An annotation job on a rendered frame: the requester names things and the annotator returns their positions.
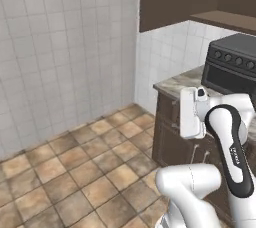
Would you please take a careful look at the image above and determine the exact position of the black stove with knobs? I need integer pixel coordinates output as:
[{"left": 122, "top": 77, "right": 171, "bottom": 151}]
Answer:
[{"left": 200, "top": 33, "right": 256, "bottom": 112}]

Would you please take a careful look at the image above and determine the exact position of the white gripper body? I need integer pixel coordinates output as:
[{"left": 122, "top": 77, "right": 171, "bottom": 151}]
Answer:
[{"left": 179, "top": 87, "right": 207, "bottom": 140}]

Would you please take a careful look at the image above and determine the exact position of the silver drawer handle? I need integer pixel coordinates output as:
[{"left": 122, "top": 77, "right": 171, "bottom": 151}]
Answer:
[{"left": 171, "top": 99, "right": 181, "bottom": 129}]

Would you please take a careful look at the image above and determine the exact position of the dark brown drawer front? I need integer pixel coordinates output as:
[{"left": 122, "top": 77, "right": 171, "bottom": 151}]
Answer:
[{"left": 156, "top": 90, "right": 182, "bottom": 130}]

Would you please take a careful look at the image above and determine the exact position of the dark brown base cabinet door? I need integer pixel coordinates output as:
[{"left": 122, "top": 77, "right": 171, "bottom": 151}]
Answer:
[
  {"left": 152, "top": 117, "right": 202, "bottom": 170},
  {"left": 199, "top": 135, "right": 231, "bottom": 186}
]

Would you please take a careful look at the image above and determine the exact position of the silver cabinet door handle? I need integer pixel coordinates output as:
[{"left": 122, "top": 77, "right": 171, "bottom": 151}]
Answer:
[
  {"left": 203, "top": 150, "right": 211, "bottom": 167},
  {"left": 192, "top": 143, "right": 200, "bottom": 165}
]

